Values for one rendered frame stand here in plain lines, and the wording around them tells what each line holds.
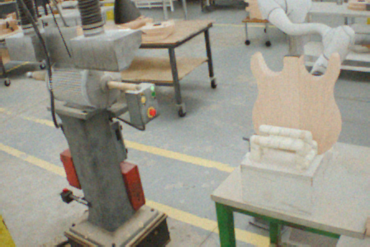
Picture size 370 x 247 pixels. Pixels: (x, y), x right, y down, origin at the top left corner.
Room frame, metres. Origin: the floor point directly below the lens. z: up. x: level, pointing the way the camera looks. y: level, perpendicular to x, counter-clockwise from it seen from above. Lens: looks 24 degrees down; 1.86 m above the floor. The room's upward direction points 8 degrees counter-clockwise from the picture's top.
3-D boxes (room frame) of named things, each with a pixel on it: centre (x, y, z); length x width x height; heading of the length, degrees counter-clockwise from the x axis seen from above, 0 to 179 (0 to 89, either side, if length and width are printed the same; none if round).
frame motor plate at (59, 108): (2.02, 0.62, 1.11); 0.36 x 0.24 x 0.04; 53
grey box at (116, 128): (2.14, 0.52, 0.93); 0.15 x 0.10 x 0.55; 53
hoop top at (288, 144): (1.14, -0.27, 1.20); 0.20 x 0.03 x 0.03; 55
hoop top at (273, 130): (1.20, -0.31, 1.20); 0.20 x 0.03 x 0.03; 55
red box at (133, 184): (2.15, 0.52, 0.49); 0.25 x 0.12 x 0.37; 53
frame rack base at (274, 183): (1.18, -0.29, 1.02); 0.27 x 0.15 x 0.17; 56
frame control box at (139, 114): (2.12, 0.35, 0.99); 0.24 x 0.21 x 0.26; 53
